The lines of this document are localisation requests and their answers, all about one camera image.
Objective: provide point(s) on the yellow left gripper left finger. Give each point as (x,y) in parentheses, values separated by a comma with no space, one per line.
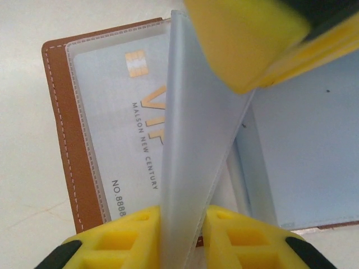
(152,241)

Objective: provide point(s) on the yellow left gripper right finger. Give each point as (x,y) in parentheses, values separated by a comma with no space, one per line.
(216,241)

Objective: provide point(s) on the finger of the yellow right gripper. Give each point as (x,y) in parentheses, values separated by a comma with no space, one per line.
(322,53)
(246,42)

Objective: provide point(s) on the silver VIP card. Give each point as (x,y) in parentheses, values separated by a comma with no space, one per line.
(112,112)

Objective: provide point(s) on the brown leather card holder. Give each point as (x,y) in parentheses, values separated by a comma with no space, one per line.
(61,126)

